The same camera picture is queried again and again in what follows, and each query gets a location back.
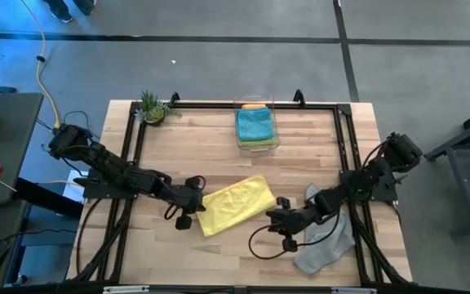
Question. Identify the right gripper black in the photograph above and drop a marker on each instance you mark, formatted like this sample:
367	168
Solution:
296	220

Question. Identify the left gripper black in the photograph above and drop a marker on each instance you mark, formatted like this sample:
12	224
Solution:
182	198

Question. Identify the yellow microfiber towel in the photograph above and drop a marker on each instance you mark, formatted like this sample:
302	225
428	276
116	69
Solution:
235	204

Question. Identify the grey microfiber towel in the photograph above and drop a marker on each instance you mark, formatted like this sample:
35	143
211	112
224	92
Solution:
329	249

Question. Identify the green microfiber towel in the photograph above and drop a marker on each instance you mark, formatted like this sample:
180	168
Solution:
259	143

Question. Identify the teal microfiber towel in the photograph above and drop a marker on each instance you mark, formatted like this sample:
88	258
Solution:
255	124

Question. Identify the orange microfiber towel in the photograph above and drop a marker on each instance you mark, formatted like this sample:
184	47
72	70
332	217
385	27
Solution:
253	106

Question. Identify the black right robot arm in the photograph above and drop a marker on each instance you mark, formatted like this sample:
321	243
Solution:
361	179

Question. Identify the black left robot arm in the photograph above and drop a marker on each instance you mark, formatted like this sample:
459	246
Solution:
112	167

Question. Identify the potted succulent plant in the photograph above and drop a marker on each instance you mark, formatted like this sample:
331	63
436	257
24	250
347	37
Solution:
151	110

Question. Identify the clear plastic bin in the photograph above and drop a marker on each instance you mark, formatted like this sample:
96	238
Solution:
255	100

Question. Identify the black diagonal beam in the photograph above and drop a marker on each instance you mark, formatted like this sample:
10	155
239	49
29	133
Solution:
47	198

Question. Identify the light grey desk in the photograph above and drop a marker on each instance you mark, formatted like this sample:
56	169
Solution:
2	220

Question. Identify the dark grey desk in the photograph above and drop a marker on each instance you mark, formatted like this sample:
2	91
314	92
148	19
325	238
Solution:
10	143

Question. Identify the dark blue metal cart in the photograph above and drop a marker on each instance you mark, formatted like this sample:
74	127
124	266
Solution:
459	139

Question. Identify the person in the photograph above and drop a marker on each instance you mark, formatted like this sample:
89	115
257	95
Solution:
61	10

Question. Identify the silver metal bracket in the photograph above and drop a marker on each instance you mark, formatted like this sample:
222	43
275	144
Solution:
354	290
125	289

